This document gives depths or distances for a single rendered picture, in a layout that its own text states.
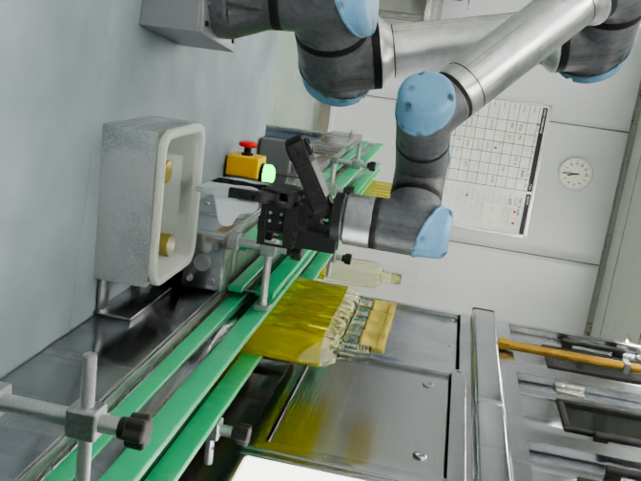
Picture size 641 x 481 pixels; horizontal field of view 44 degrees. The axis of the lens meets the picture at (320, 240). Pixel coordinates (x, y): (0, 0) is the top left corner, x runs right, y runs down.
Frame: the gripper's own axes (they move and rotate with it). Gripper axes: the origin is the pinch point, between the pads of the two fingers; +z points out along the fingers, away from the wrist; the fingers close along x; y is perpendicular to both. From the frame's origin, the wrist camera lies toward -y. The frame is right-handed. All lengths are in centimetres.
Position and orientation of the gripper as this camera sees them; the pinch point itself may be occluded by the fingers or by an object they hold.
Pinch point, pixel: (211, 181)
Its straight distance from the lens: 116.7
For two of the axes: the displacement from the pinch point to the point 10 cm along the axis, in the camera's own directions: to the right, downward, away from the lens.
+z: -9.8, -1.6, 1.4
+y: -1.3, 9.7, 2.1
